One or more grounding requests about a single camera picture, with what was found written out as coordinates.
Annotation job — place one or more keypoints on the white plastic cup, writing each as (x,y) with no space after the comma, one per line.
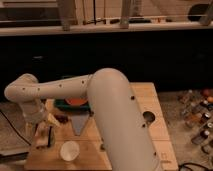
(69,151)

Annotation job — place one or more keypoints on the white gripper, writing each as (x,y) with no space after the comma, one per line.
(34,112)

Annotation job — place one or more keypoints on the grey triangular cloth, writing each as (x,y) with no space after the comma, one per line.
(79,121)

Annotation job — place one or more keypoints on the dark brown small object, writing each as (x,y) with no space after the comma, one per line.
(62,118)

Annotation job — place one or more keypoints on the green dish rack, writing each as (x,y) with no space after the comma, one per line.
(63,105)

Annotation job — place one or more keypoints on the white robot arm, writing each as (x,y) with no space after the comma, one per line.
(115,110)

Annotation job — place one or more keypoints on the orange plate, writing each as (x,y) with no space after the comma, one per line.
(76,101)

